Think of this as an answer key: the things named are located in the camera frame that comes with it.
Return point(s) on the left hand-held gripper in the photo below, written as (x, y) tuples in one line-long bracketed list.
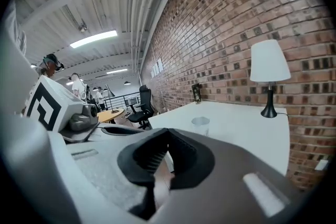
[(57, 97)]

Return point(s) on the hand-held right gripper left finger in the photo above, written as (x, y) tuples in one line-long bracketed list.
[(105, 165)]

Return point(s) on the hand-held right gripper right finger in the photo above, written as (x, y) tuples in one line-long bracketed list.
[(223, 170)]

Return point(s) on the white patterned cup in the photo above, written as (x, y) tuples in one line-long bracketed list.
[(200, 126)]

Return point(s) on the round wooden table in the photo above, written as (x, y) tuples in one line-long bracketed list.
[(110, 115)]

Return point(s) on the black office chair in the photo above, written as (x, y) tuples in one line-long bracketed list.
[(143, 110)]

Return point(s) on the black metal railing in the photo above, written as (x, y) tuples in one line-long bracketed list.
[(120, 101)]

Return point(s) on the grey desk lamp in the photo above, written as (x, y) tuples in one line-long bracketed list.
[(109, 90)]

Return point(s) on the short ceiling tube light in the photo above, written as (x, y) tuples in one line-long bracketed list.
[(33, 65), (69, 83), (116, 71)]

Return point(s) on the white paper sheets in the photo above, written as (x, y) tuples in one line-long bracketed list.
[(158, 66)]

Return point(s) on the dark patterned container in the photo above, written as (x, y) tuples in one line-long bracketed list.
[(196, 93)]

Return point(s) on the long ceiling tube light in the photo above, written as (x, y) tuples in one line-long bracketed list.
[(93, 39)]

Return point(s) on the grey ceiling fixture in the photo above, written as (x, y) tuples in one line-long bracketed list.
[(83, 26)]

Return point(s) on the white shade black table lamp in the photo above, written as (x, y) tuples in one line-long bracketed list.
[(269, 60)]

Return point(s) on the white ceiling pipes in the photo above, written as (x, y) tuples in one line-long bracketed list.
[(147, 8)]

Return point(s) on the person's grey shirt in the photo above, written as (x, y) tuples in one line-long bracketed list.
[(17, 34)]

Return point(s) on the grey gripper camera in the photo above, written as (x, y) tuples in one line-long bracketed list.
[(84, 116)]

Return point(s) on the white wall socket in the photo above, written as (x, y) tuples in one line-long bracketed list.
[(321, 165)]

